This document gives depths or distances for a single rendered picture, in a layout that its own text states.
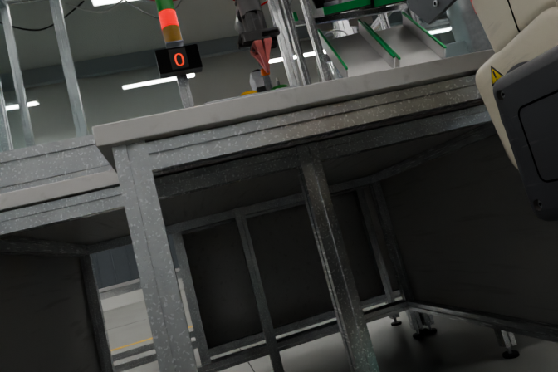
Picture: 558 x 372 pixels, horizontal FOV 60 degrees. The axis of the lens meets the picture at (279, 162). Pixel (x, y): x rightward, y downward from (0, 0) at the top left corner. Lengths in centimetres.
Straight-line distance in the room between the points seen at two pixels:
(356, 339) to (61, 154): 71
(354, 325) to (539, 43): 66
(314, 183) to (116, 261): 220
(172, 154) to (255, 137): 12
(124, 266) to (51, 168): 204
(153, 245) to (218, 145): 16
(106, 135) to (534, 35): 53
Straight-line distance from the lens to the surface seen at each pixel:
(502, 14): 64
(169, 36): 146
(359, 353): 105
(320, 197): 103
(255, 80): 130
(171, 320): 68
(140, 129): 68
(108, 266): 310
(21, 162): 112
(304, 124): 73
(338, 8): 137
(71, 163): 109
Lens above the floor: 66
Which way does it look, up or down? 8 degrees up
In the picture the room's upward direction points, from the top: 15 degrees counter-clockwise
